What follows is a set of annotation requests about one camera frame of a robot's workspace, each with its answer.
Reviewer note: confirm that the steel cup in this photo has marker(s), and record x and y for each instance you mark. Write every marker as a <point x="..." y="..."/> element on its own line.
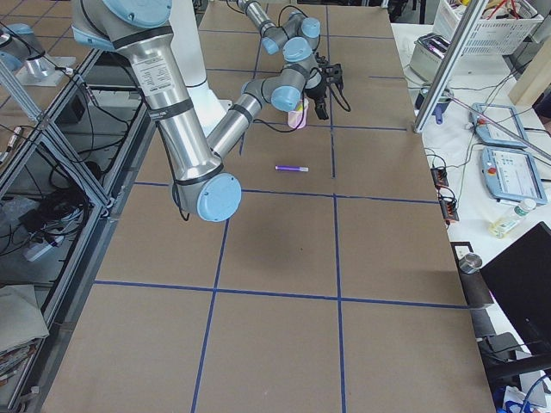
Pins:
<point x="470" y="263"/>

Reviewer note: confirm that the white plastic basket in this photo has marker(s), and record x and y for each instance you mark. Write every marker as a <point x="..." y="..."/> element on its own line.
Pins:
<point x="489" y="37"/>

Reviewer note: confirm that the purple highlighter pen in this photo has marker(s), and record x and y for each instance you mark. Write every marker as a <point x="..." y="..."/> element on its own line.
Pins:
<point x="291" y="168"/>

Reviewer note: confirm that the aluminium frame post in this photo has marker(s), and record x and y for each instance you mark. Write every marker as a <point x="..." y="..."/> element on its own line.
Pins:
<point x="459" y="40"/>

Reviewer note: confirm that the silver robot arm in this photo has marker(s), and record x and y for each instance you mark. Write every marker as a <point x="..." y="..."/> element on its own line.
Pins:
<point x="160" y="40"/>
<point x="275" y="36"/>

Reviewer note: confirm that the black monitor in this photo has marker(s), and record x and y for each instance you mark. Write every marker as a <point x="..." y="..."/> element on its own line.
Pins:
<point x="519" y="279"/>

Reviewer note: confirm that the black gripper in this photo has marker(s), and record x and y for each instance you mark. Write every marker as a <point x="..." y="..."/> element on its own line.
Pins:
<point x="318" y="89"/>

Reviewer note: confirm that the small clear bottle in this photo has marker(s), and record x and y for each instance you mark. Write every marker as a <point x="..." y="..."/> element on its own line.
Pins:
<point x="510" y="220"/>

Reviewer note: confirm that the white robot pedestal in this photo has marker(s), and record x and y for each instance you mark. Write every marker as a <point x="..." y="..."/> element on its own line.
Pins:
<point x="186" y="48"/>

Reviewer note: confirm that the white power strip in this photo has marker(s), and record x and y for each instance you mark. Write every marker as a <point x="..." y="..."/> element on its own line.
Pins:
<point x="36" y="250"/>

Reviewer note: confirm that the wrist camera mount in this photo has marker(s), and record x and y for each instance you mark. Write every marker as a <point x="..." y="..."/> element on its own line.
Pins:
<point x="332" y="74"/>

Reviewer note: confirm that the lower teach pendant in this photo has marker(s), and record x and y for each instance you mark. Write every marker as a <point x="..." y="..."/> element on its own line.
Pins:
<point x="511" y="174"/>

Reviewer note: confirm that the pink mesh pen holder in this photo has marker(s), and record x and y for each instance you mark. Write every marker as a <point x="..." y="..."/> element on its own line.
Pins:
<point x="297" y="120"/>

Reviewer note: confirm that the aluminium side frame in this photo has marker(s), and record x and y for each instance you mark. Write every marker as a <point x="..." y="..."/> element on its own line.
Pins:
<point x="70" y="153"/>

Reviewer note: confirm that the silver toaster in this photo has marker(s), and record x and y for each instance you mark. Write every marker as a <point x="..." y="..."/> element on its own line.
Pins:
<point x="428" y="53"/>

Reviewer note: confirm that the orange terminal block strip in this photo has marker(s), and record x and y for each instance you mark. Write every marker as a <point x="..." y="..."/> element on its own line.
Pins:
<point x="445" y="195"/>

